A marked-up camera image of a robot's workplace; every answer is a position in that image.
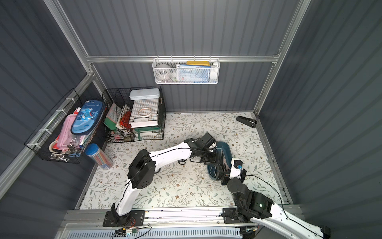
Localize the white wire wall basket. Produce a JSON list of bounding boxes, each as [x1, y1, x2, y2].
[[152, 59, 220, 85]]

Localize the white plastic box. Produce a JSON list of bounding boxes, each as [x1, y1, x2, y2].
[[129, 88, 160, 101]]

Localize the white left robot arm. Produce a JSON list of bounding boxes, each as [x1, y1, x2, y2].
[[102, 132, 233, 227]]

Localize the white tape roll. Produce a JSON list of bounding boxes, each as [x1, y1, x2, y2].
[[154, 64, 172, 81]]

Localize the colored pencil tube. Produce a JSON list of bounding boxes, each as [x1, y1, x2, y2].
[[84, 143, 113, 170]]

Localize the floral table mat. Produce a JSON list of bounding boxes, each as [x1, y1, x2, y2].
[[80, 113, 287, 210]]

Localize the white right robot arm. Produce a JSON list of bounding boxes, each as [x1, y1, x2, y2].
[[222, 166, 331, 239]]

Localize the small black scissors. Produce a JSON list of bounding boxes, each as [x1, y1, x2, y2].
[[178, 159, 187, 165]]

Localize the yellow case in basket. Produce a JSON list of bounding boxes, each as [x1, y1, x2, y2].
[[186, 61, 210, 66]]

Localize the black wire desk organizer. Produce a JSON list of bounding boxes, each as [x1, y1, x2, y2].
[[102, 87, 166, 143]]

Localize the pink pencil case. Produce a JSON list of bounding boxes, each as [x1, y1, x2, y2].
[[52, 114, 77, 152]]

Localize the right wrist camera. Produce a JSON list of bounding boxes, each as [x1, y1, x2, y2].
[[229, 158, 247, 182]]

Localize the black wire side basket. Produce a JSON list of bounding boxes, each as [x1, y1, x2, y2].
[[25, 90, 108, 164]]

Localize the black stapler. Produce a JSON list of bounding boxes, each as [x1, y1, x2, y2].
[[236, 116, 257, 128]]

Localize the blue handled scissors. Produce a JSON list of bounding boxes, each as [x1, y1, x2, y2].
[[207, 164, 218, 181]]

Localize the teal storage box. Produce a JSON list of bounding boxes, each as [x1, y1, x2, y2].
[[213, 141, 233, 182]]

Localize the blue dinosaur pencil case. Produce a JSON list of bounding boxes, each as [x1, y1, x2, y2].
[[71, 100, 105, 135]]

